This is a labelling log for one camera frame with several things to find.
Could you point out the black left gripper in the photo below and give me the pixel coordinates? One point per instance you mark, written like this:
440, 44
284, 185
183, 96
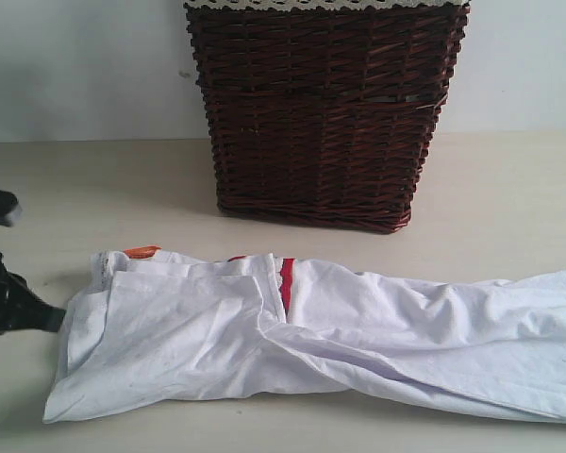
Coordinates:
21, 309

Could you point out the white t-shirt red lettering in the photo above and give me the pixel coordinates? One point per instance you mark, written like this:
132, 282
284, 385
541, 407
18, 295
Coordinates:
174, 327

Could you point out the dark brown wicker basket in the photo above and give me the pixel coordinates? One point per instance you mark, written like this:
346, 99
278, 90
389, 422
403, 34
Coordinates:
320, 117

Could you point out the orange shirt neck label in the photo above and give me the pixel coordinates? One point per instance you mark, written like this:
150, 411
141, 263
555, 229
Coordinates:
142, 253

